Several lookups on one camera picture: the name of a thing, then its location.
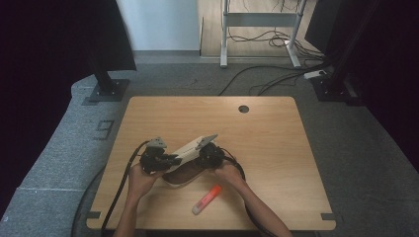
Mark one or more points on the black stand with heavy base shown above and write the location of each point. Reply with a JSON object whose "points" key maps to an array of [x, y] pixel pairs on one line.
{"points": [[332, 87]]}

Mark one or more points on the black tape strip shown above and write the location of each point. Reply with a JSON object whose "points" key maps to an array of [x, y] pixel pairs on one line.
{"points": [[94, 215]]}

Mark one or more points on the white metal desk frame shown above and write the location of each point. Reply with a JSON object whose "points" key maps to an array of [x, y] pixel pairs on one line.
{"points": [[260, 19]]}

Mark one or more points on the white power strip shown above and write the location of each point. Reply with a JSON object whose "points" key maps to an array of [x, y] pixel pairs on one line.
{"points": [[314, 74]]}

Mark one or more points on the black hanging curtain panel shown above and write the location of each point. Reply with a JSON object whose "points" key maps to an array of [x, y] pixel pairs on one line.
{"points": [[108, 36]]}

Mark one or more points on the black stand with square base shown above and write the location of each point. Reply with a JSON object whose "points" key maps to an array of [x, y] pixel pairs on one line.
{"points": [[107, 87]]}

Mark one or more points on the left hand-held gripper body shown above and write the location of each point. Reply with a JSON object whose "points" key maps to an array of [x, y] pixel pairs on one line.
{"points": [[154, 161]]}

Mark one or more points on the round black table grommet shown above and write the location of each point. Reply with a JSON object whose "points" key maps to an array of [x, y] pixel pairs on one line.
{"points": [[243, 109]]}

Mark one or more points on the orange highlighter marker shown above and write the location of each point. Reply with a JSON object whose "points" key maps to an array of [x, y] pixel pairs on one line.
{"points": [[207, 198]]}

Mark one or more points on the cream zip pencil case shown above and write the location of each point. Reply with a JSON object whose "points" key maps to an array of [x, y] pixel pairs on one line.
{"points": [[187, 154]]}

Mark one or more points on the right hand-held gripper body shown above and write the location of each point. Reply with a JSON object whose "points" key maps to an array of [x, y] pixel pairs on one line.
{"points": [[212, 158]]}

